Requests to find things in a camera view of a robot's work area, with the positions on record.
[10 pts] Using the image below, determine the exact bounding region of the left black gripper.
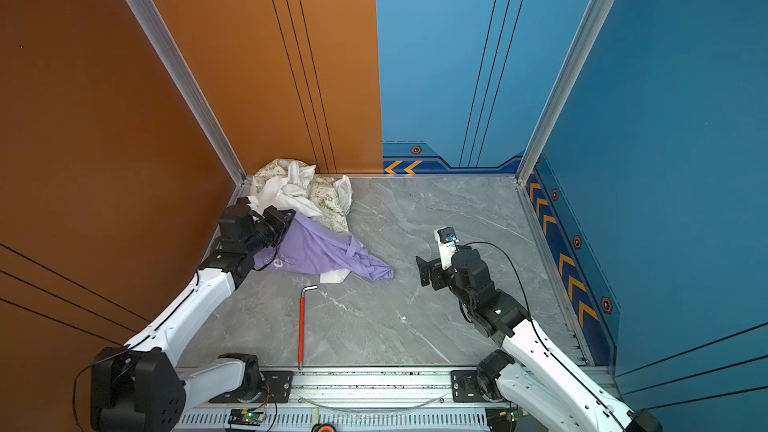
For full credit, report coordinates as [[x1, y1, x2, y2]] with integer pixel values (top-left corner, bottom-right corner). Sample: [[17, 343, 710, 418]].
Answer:
[[244, 207, 295, 259]]

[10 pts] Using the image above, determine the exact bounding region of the purple cloth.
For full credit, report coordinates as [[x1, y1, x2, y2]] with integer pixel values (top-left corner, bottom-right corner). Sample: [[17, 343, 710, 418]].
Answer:
[[254, 212, 395, 281]]

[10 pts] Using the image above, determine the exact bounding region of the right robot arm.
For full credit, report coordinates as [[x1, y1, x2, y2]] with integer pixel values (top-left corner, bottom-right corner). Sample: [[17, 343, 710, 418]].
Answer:
[[416, 246, 663, 431]]

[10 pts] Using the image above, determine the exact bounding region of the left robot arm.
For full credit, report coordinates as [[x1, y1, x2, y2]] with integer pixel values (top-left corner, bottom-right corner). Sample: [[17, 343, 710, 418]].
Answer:
[[90, 199, 297, 431]]

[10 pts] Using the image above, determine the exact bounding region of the green patterned cloth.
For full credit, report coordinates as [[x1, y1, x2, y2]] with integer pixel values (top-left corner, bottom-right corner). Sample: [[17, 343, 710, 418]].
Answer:
[[250, 158, 353, 235]]

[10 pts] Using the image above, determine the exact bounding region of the right circuit board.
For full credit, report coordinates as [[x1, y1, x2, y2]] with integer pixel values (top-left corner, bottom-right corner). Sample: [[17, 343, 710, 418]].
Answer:
[[485, 408, 517, 432]]

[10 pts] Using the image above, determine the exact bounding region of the green circuit board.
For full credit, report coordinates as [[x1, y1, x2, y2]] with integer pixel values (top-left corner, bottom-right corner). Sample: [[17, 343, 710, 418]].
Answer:
[[227, 408, 267, 428]]

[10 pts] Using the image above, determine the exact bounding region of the orange black round object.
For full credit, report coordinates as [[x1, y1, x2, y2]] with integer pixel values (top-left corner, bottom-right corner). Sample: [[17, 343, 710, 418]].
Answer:
[[311, 424, 337, 432]]

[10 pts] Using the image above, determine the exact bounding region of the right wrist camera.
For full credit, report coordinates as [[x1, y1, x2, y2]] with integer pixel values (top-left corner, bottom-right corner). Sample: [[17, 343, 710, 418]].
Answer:
[[434, 227, 458, 270]]

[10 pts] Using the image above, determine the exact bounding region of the red handled hex key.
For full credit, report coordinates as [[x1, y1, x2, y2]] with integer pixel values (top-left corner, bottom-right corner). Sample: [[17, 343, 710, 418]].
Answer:
[[297, 284, 319, 370]]

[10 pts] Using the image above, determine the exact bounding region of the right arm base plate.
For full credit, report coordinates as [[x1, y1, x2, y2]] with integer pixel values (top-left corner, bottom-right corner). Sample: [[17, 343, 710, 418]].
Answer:
[[450, 369, 500, 403]]

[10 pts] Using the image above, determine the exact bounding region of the aluminium front rail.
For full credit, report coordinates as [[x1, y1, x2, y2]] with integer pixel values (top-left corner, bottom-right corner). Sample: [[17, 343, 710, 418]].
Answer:
[[170, 365, 631, 432]]

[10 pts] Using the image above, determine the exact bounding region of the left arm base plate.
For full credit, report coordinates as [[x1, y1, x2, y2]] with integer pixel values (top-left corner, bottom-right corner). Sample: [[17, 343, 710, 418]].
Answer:
[[209, 370, 294, 405]]

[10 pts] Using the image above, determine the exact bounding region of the left aluminium corner post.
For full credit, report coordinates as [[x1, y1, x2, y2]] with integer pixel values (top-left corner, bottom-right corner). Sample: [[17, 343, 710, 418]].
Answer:
[[125, 0, 247, 184]]

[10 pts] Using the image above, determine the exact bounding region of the aluminium corner post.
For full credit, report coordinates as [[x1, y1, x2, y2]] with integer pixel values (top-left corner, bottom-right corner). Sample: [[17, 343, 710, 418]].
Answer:
[[516, 0, 615, 186], [125, 0, 247, 184]]

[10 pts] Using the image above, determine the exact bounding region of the right aluminium corner post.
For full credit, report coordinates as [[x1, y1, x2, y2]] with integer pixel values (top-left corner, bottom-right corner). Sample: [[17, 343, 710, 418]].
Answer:
[[516, 0, 615, 186]]

